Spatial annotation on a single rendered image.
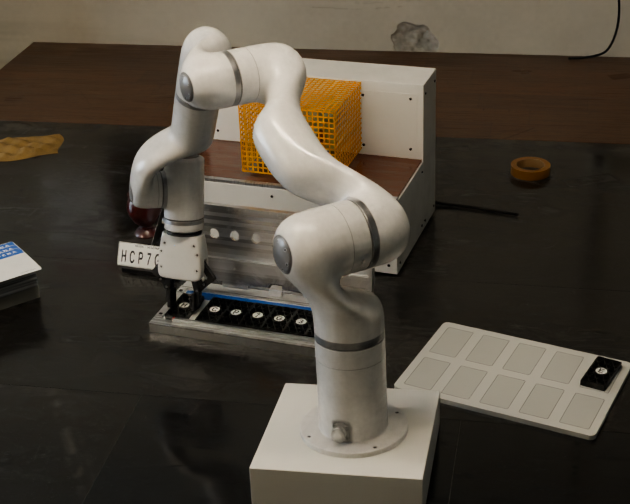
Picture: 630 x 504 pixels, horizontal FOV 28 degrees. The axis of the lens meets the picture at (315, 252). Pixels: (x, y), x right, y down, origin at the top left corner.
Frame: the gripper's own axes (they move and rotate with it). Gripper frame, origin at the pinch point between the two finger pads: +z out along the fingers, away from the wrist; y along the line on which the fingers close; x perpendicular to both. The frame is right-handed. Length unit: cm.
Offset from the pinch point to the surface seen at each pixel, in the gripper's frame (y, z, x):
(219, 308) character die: 8.0, 1.2, 0.8
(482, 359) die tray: 65, 4, 0
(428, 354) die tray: 55, 4, -1
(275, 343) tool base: 23.7, 4.2, -6.7
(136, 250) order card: -20.0, -3.9, 17.4
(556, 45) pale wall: 49, -38, 188
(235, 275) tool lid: 7.7, -3.5, 10.3
